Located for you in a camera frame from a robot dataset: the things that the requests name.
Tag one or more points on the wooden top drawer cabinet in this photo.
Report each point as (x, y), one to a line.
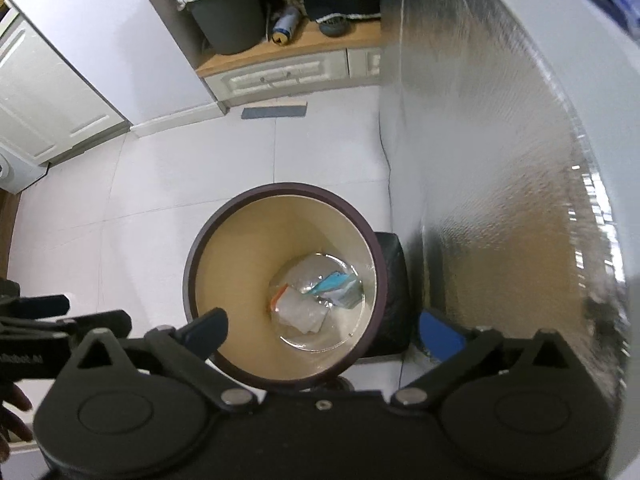
(280, 72)

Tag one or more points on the grey bucket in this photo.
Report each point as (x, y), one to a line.
(231, 22)

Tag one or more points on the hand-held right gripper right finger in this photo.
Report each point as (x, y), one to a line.
(441, 336)

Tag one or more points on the person's left hand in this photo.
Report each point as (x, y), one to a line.
(14, 410)

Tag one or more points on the blue spray can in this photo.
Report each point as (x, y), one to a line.
(285, 25)

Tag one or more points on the white crumpled plastic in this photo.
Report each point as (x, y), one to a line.
(302, 312)

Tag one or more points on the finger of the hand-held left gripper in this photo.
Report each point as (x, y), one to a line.
(47, 306)
(100, 324)

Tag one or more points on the grey floor mat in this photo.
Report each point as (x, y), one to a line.
(274, 111)

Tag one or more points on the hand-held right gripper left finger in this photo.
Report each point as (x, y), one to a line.
(206, 329)

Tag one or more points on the blue wrapper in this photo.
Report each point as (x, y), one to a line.
(331, 282)

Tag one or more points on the black round bowl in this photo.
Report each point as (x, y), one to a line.
(333, 26)

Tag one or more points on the brown round trash bin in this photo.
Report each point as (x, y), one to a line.
(235, 270)

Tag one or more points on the white panelled cabinet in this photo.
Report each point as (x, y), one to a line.
(45, 90)

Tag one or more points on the white washing machine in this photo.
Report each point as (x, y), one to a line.
(17, 172)

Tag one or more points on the orange wrapper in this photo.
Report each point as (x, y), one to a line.
(279, 297)

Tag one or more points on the clear plastic bag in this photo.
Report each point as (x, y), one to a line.
(345, 305)

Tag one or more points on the foil-sided white table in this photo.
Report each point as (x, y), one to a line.
(500, 135)

